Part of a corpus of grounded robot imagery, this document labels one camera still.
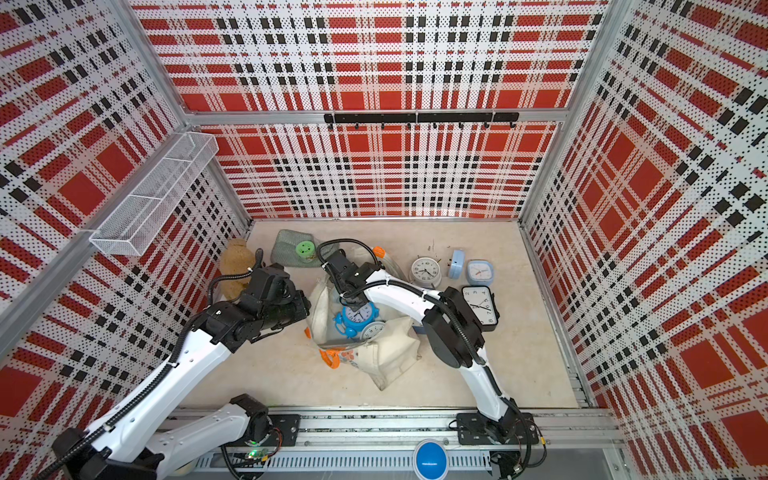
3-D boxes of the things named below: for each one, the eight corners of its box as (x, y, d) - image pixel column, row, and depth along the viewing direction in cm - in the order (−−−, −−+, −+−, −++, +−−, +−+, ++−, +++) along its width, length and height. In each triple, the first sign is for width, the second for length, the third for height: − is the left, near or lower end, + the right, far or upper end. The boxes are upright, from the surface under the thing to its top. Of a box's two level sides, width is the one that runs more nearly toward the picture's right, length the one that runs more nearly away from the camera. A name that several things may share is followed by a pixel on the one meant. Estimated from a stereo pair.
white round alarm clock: (410, 288, 102) (411, 281, 99) (410, 263, 109) (410, 256, 106) (441, 288, 102) (442, 281, 99) (438, 263, 109) (440, 256, 106)
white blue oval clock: (468, 285, 103) (469, 282, 101) (464, 263, 109) (465, 259, 107) (495, 285, 103) (496, 282, 101) (489, 262, 109) (491, 259, 107)
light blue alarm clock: (448, 280, 104) (451, 266, 98) (450, 262, 109) (453, 248, 103) (459, 282, 103) (463, 268, 97) (461, 263, 108) (464, 249, 102)
